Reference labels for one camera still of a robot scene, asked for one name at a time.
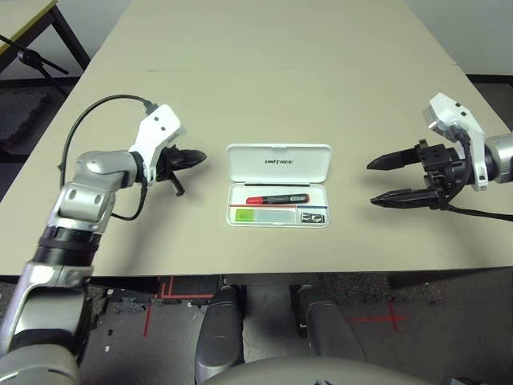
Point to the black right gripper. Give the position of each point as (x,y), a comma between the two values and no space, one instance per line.
(437,160)

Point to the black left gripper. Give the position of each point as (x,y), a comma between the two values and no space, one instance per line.
(168,160)

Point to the white plastic pencil case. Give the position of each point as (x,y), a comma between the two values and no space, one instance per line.
(280,160)

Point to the red and black marker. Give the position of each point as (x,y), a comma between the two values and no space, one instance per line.
(280,198)

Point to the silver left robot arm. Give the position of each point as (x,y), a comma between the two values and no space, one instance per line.
(96,164)

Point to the black table base beam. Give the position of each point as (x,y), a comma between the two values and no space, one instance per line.
(441,278)
(120,286)

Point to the grey robot right leg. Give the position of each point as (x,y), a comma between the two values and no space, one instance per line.
(324,325)

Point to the grey robot leg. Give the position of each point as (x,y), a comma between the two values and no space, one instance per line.
(324,325)
(220,333)

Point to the grey robot left leg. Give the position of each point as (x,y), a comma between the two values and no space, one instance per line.
(220,333)

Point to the black tripod stand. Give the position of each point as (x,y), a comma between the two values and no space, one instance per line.
(28,56)

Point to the grey robot torso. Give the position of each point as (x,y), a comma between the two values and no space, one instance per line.
(300,373)

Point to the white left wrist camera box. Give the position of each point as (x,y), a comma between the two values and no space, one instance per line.
(158,124)

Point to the beige side table black frame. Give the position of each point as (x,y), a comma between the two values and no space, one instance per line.
(20,16)

